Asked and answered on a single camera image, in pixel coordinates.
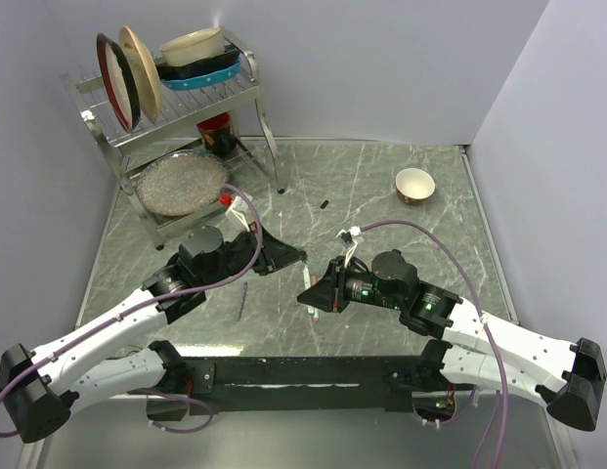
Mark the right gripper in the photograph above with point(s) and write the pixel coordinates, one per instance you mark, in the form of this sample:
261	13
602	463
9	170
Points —
321	295

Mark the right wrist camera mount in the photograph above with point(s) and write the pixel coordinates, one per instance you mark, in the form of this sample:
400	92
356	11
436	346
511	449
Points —
351	239

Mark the green marker pen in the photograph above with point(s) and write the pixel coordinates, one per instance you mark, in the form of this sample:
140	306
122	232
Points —
307	279

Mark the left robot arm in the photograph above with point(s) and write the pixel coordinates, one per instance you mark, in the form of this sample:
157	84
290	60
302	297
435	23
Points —
43	387

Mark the red black cup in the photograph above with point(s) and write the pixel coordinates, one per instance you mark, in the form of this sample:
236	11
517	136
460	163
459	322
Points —
218	134

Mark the beige plate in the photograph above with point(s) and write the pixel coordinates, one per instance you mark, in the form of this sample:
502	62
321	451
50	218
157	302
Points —
144	72

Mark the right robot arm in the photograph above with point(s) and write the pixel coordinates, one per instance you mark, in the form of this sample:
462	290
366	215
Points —
465	347

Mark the red black rimmed plate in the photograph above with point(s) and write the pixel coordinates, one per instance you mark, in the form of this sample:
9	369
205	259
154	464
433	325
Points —
119	83

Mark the purple pen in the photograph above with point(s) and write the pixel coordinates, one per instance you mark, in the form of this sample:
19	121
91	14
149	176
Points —
242	300

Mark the blue dotted dish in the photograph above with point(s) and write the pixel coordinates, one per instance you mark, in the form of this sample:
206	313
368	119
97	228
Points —
202	81

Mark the clear glass plate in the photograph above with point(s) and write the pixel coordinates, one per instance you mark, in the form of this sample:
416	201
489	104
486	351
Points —
181	182

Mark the black base bar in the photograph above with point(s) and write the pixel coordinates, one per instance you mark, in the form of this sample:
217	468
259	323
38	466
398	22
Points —
307	383

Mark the small cream bowl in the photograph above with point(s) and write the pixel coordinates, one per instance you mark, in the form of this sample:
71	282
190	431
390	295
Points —
414	186

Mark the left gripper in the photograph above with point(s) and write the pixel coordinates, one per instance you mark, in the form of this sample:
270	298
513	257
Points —
279	254

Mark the black tray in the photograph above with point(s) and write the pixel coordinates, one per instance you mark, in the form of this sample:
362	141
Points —
200	67

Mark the pink marker pen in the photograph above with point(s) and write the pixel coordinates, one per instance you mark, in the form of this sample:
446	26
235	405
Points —
313	312

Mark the steel dish rack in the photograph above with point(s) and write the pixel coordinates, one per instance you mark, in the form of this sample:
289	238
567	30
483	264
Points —
181	111

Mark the cream bowl on rack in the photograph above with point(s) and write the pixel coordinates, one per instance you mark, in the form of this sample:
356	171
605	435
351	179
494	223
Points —
192	47

